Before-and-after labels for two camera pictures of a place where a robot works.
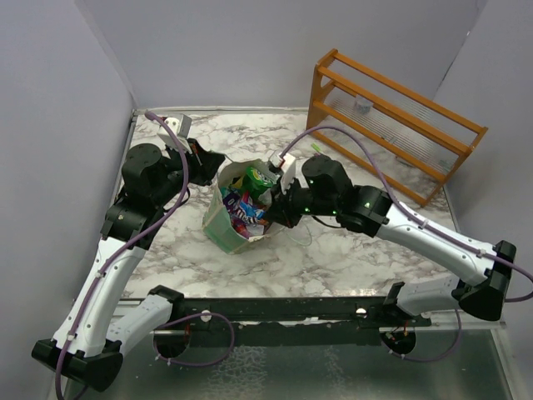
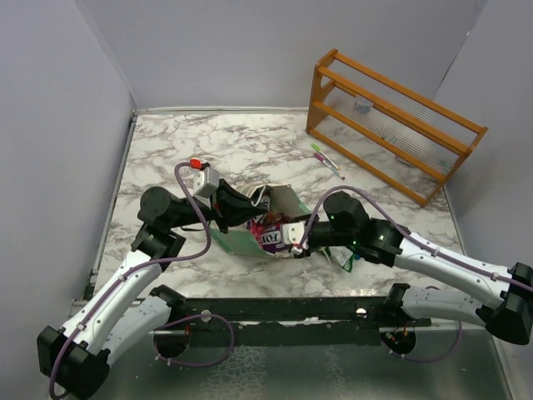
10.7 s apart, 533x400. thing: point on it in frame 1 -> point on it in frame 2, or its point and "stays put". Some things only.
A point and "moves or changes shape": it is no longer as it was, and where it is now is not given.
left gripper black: (206, 163) -> (230, 207)
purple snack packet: (244, 211) moves or changes shape
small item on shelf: (363, 106) stays put
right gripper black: (279, 209) -> (310, 247)
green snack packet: (253, 181) -> (344, 255)
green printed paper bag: (218, 225) moves or changes shape
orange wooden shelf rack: (409, 140) stays put
